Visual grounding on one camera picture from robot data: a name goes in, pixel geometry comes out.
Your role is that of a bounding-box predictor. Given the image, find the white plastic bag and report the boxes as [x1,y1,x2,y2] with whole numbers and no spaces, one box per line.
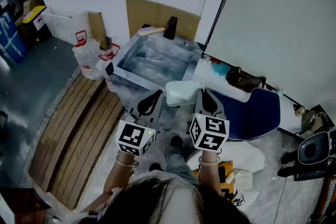
[186,140,266,174]

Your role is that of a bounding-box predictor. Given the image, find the brown cardboard box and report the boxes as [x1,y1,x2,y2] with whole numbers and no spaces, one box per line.
[15,0,46,27]

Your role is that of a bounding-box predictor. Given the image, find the clear water jug red handle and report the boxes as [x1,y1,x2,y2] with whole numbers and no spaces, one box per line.
[72,30,103,80]
[97,43,121,93]

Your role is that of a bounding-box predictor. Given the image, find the blue bin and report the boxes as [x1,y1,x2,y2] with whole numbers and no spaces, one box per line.
[0,10,29,64]

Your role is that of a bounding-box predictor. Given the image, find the black bin yellow lid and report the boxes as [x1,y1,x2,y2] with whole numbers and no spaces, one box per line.
[22,5,52,43]

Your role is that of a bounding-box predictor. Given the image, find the long narrow cardboard box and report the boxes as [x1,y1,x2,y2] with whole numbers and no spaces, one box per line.
[87,10,113,51]

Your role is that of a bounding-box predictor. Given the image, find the large cardboard sheet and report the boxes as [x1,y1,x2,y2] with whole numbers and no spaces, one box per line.
[125,0,202,41]

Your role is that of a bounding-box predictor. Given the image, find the wooden plank pallet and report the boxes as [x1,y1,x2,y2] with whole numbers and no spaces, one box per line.
[28,67,125,211]

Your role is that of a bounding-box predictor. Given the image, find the light wooden strip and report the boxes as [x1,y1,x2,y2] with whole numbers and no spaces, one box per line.
[138,26,167,37]

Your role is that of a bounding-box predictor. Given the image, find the white open box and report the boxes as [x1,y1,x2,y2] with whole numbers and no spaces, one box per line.
[41,6,92,46]

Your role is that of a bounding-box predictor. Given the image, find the person's left forearm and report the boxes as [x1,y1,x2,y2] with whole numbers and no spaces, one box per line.
[103,151,139,195]

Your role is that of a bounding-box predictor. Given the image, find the white square plate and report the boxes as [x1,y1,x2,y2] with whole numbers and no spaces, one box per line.
[165,80,205,107]

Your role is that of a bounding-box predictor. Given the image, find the dark brown stool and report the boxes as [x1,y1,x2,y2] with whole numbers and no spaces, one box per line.
[0,187,51,224]

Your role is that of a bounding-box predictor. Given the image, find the white crumpled tissue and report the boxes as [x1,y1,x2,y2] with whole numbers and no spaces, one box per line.
[233,168,253,190]

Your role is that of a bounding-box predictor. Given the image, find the person's grey trouser leg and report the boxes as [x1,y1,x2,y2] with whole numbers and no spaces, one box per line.
[164,145,199,187]

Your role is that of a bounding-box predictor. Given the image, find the gold bangle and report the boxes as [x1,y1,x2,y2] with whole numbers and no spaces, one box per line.
[115,156,139,168]

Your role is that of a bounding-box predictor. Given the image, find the pale bangle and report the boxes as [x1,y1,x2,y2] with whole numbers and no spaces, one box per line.
[198,155,220,165]

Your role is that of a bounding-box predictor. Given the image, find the person's right forearm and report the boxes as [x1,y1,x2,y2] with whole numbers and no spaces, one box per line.
[198,150,223,195]

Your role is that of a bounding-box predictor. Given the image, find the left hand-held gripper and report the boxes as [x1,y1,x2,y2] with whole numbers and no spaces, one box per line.
[115,89,165,157]

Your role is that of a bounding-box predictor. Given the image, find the black faucet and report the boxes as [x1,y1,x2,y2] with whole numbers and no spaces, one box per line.
[163,16,179,40]

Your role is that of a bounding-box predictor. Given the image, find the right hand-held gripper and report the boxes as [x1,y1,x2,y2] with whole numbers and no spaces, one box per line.
[188,89,230,152]

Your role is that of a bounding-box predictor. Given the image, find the black floor stand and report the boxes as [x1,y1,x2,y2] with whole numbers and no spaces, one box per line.
[0,111,9,143]

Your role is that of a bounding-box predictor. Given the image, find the stainless steel sink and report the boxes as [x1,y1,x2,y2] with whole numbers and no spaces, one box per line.
[104,24,204,124]

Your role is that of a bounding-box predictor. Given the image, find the blue chair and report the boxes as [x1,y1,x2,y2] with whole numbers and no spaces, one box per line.
[209,87,281,142]

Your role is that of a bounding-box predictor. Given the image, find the teal plastic bag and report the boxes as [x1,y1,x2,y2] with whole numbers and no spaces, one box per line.
[211,61,232,77]

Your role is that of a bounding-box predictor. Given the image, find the orange bag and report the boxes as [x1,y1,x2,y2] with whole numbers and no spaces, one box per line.
[192,161,235,203]

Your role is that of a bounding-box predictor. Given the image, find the brown bag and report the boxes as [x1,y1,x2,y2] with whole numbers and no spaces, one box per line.
[226,66,267,93]

